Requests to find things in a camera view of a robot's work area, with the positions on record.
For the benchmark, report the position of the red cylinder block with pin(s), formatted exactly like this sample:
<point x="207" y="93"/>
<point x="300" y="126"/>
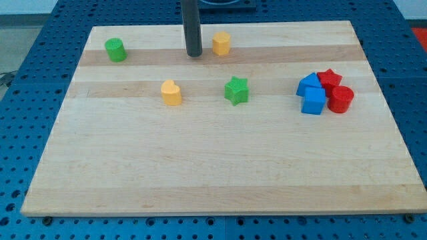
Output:
<point x="340" y="99"/>

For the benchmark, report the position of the green star block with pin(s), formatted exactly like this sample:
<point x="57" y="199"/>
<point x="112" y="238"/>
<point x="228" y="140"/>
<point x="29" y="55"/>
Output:
<point x="236" y="90"/>

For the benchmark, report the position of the blue cube block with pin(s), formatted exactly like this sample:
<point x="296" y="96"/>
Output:
<point x="313" y="101"/>

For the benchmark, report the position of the wooden board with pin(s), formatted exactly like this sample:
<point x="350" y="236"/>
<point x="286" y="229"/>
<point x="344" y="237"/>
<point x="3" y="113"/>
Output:
<point x="116" y="149"/>

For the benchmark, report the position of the blue triangle block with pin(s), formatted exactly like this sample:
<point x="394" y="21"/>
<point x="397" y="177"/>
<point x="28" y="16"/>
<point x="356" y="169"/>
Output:
<point x="310" y="80"/>

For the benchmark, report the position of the green cylinder block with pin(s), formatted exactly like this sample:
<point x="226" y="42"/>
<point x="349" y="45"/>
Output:
<point x="115" y="49"/>

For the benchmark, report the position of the red star block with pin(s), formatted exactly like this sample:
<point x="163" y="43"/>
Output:
<point x="329" y="79"/>

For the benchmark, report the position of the yellow heart block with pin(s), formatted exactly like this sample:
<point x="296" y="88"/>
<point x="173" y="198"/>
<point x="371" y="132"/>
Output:
<point x="171" y="93"/>

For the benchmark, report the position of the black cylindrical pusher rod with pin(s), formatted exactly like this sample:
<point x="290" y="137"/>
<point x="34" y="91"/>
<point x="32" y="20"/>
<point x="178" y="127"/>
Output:
<point x="191" y="27"/>

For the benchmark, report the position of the yellow hexagon block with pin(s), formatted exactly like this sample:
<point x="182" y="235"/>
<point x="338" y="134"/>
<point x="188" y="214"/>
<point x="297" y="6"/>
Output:
<point x="221" y="43"/>

